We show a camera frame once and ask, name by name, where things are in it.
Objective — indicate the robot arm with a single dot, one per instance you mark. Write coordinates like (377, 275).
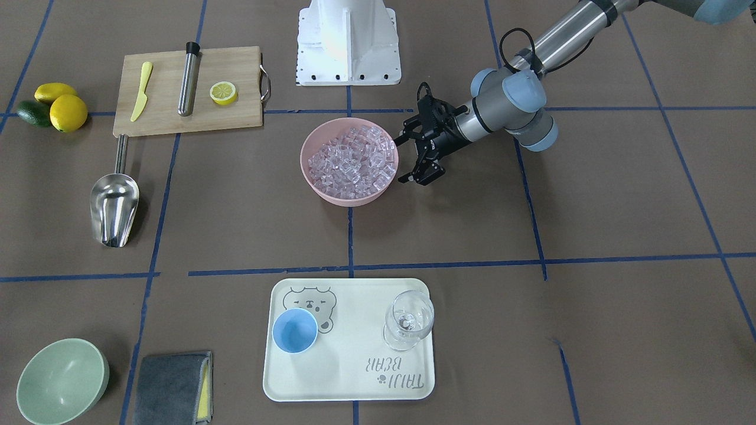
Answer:
(511, 98)

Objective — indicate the clear wine glass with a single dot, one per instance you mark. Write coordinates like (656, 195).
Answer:
(408, 319)

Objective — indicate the steel cylinder black cap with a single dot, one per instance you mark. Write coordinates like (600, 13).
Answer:
(187, 94)

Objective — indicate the cream bear tray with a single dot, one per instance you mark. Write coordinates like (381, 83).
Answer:
(349, 360)

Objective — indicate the pile of clear ice cubes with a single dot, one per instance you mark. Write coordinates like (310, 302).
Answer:
(354, 164)

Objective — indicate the grey folded cloth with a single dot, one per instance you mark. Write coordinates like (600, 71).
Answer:
(175, 389)

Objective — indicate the green bowl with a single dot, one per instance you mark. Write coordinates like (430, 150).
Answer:
(62, 381)

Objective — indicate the round yellow lemon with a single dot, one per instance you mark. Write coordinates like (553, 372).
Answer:
(68, 113)

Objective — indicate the blue plastic cup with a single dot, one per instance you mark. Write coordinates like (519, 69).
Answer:
(295, 330)

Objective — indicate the yellow plastic knife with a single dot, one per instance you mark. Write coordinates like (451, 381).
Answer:
(141, 97)

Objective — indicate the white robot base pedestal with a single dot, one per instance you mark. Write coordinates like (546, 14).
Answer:
(347, 43)

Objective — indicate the pink bowl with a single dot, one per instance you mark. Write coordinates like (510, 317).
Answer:
(318, 136)

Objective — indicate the lemon half slice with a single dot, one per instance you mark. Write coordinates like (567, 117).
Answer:
(223, 93)

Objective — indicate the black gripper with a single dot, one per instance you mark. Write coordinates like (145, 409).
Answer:
(450, 141)

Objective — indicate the stainless steel ice scoop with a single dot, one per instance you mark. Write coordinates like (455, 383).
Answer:
(113, 202)

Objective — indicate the oval yellow lemon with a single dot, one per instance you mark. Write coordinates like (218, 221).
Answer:
(49, 92)

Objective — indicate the green avocado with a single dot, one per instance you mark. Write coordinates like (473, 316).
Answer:
(34, 113)

